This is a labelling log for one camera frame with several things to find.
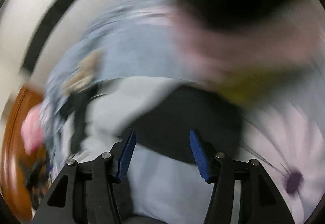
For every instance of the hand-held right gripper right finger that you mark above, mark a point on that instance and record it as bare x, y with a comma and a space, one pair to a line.
199, 158

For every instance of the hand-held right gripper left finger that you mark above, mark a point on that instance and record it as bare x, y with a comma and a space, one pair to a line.
127, 155

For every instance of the dark grey and white jacket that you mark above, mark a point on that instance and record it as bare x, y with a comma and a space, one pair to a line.
177, 125

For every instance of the pink quilt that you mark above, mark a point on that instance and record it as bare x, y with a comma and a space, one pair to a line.
31, 130

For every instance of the white wardrobe with black stripe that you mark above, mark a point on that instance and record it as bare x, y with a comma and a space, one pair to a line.
30, 23

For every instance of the dark floral cloth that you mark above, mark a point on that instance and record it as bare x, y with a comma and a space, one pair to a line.
38, 175

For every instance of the wooden headboard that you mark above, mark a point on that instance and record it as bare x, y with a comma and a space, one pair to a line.
12, 175

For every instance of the blue floral bed sheet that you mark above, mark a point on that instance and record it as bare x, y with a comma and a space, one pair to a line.
266, 137

